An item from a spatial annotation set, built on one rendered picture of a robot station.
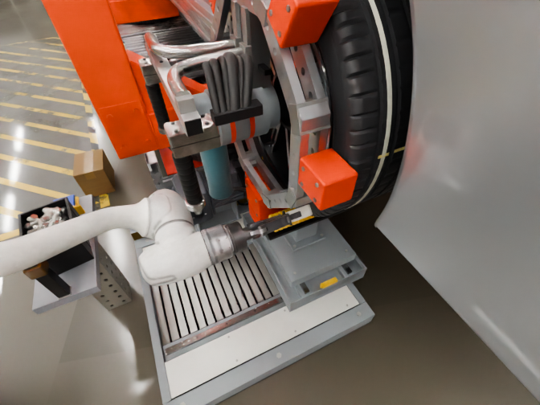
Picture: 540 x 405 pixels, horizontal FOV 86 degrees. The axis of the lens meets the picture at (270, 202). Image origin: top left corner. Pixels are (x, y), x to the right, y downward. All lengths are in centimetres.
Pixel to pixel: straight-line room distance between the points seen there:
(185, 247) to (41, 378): 97
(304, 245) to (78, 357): 99
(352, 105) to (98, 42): 82
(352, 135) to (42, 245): 62
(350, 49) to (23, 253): 67
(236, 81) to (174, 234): 38
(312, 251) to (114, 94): 93
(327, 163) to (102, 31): 81
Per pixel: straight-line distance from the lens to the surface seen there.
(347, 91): 55
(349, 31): 56
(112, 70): 115
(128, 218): 79
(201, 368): 121
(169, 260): 69
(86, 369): 146
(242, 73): 54
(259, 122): 74
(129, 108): 119
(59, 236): 72
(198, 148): 56
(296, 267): 117
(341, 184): 54
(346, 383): 128
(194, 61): 65
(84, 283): 105
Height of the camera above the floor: 123
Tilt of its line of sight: 47 degrees down
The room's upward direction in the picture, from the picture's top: 1 degrees counter-clockwise
